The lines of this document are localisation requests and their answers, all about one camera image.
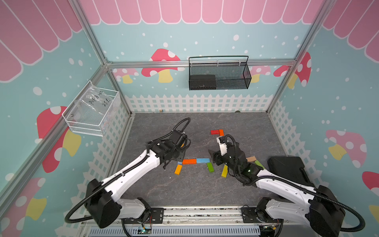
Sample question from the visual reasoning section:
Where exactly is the green block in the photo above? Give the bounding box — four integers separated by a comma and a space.
255, 161, 265, 169
207, 163, 215, 173

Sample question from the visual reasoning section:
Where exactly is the light blue long block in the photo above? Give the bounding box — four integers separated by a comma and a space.
196, 158, 210, 164

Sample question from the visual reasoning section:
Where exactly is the orange block front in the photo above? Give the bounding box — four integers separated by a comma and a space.
182, 159, 197, 165

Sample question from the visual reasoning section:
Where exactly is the yellow long block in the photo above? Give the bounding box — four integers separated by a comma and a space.
221, 165, 229, 178

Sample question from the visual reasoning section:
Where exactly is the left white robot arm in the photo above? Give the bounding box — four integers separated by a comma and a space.
65, 118, 191, 228

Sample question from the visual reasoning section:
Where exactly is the clear plastic bag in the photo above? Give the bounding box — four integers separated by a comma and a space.
76, 85, 113, 118

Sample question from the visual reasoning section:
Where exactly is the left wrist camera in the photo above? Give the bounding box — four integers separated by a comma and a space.
169, 130, 187, 148

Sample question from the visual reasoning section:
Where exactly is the black box in basket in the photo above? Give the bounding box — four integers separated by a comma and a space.
189, 75, 217, 90

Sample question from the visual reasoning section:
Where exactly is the natural wood block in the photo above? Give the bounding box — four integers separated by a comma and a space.
246, 156, 257, 163

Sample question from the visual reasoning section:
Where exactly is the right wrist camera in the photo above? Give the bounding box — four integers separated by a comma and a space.
217, 134, 236, 156

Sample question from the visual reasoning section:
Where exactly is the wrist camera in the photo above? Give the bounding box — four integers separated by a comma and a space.
169, 130, 187, 148
217, 134, 236, 156

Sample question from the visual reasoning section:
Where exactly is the black wire basket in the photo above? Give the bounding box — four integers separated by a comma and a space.
188, 55, 252, 90

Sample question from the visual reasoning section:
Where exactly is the yellow-orange small block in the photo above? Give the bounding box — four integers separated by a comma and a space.
174, 165, 183, 175

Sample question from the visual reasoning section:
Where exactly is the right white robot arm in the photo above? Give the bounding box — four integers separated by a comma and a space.
208, 134, 366, 237

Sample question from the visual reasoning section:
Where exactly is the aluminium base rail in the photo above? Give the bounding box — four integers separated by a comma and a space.
79, 205, 326, 237

